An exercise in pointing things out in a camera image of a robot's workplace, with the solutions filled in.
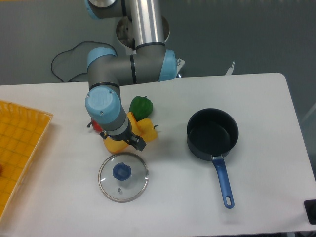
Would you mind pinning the black box at table edge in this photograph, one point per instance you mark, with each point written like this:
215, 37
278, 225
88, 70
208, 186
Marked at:
310, 208

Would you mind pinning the yellow toy bell pepper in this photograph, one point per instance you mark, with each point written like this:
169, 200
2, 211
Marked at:
148, 130

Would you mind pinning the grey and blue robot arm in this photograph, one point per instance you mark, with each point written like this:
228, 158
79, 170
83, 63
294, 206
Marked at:
107, 71

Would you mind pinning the dark saucepan with blue handle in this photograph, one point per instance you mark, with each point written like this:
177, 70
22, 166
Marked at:
211, 134

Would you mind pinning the yellow plastic basket tray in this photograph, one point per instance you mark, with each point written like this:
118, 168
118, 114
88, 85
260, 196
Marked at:
21, 131

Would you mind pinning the green toy bell pepper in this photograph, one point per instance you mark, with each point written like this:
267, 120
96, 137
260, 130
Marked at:
141, 107

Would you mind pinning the red toy bell pepper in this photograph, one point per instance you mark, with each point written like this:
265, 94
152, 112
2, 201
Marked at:
95, 126

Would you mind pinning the glass lid with blue knob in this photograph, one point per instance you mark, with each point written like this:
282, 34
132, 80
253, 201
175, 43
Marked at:
123, 177

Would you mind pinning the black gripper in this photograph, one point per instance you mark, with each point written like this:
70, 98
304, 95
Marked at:
128, 137

